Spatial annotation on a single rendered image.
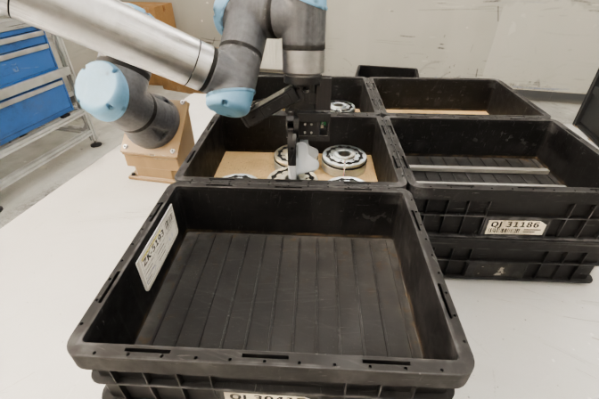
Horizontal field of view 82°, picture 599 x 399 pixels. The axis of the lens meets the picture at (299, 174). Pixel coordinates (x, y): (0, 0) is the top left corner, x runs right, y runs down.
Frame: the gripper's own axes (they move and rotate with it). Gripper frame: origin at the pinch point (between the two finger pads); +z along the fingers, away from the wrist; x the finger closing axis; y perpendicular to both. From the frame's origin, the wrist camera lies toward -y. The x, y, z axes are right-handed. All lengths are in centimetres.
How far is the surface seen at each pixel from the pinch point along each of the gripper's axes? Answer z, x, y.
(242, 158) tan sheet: 2.2, 13.8, -12.9
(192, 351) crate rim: 0.3, -40.8, -7.5
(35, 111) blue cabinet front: 25, 142, -168
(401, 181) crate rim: -4.3, -10.9, 19.2
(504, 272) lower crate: 15.4, -9.5, 41.9
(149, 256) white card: 1.0, -25.8, -18.4
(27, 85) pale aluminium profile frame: 8, 138, -165
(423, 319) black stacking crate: 5.2, -31.4, 18.4
